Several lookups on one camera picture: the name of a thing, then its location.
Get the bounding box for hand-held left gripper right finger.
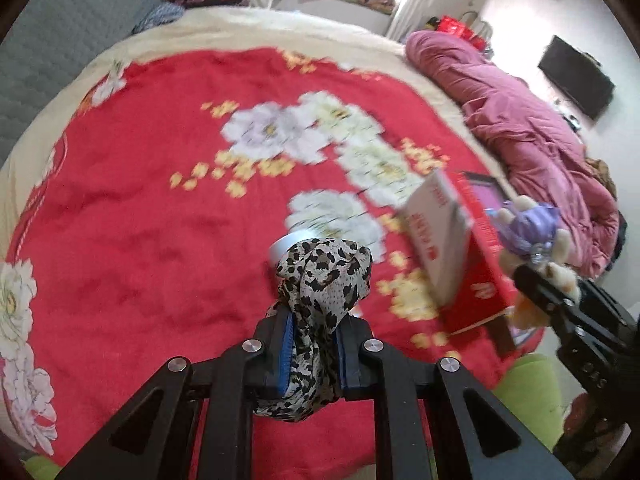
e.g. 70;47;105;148
335;317;576;480

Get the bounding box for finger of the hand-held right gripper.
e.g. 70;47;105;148
512;262;576;328
575;277;631;321

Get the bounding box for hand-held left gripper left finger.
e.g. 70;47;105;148
55;305;296;480

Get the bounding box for beige teddy bear purple dress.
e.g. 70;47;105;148
492;195;583;331

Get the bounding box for leopard print scarf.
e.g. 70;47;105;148
252;237;375;423

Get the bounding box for large pink textbook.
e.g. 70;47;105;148
457;170;518;358

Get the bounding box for person's right forearm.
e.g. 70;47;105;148
562;392;631;466

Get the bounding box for dark blue clothes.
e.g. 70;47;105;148
607;210;628;281

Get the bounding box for lime green cloth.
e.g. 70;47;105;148
22;354;563;480

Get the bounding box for thick red book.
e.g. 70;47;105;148
400;169;521;338

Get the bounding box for pink and blue book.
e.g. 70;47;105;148
467;185;503;216

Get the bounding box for white jar teal band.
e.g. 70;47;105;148
269;229;326;273

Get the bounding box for brown clothes pile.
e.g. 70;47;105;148
585;157;618;196

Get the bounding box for pink quilt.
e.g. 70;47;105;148
405;30;621;281

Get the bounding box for red floral blanket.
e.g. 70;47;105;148
0;47;546;471

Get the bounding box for metal chair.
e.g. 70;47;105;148
462;10;496;53

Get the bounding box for red bags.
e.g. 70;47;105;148
435;16;476;43

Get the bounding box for bed with beige sheet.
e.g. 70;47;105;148
0;6;516;271

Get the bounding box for patterned folded blanket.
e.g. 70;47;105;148
356;0;398;15

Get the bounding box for white window bench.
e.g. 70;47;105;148
272;0;393;36

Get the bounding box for blue patterned cloth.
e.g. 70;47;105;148
132;2;186;35

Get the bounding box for grey quilted headboard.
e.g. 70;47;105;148
0;0;166;166

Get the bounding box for black wall television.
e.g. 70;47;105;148
537;35;616;122

